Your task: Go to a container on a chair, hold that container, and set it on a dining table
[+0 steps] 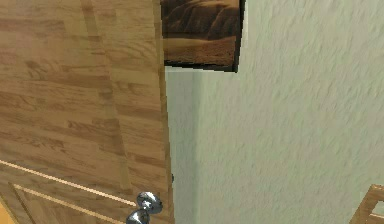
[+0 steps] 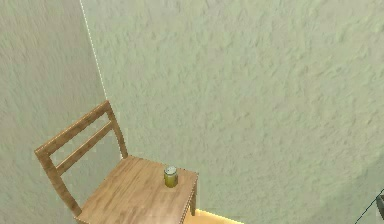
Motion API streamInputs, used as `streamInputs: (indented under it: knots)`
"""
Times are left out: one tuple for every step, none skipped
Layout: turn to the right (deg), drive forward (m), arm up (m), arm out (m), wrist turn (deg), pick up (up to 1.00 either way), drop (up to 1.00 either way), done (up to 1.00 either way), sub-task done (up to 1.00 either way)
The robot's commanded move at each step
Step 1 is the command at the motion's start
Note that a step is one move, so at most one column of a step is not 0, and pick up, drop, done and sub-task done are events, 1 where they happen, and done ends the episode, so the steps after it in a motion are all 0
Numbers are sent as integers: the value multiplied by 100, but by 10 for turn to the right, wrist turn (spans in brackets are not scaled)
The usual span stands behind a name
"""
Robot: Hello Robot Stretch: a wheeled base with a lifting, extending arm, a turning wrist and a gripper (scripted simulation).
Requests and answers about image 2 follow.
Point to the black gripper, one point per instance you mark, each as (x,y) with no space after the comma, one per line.
(381,206)

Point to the brown wooden chair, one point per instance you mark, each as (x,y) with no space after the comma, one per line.
(133,193)

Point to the yellow jar with white lid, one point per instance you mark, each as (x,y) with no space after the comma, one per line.
(171,180)

